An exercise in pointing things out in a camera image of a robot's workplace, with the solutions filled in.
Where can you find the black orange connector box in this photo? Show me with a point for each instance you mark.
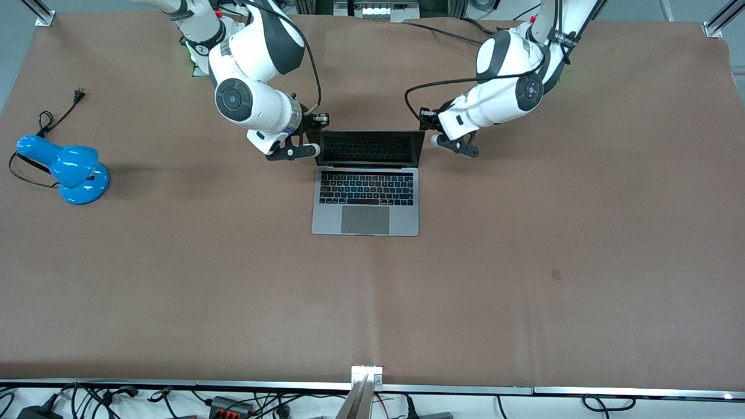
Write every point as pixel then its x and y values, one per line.
pixel 230 405

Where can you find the brown table cover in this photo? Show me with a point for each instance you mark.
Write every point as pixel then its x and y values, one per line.
pixel 524 320

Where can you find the blue desk lamp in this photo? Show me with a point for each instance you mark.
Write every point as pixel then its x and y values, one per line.
pixel 73 166

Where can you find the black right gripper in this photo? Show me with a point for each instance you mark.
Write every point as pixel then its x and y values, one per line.
pixel 311 121

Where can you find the grey laptop with black keyboard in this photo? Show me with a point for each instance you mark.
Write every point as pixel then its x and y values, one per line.
pixel 365 221

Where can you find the aluminium table edge rail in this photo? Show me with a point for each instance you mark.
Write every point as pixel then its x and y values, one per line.
pixel 174 384

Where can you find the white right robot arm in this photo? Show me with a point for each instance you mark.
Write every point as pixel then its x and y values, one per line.
pixel 256 58

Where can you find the aluminium frame post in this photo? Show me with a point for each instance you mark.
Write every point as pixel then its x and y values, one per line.
pixel 719 23
pixel 41 14

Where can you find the black power adapter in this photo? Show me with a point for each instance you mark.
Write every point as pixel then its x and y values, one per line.
pixel 38 412

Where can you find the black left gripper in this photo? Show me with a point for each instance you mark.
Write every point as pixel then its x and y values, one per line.
pixel 431 121

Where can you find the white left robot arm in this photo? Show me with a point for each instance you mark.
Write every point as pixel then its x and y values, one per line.
pixel 512 58

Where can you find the aluminium camera mount beam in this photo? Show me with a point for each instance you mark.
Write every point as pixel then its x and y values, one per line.
pixel 364 396

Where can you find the grey electronics box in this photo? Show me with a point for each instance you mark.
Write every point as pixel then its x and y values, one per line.
pixel 375 10

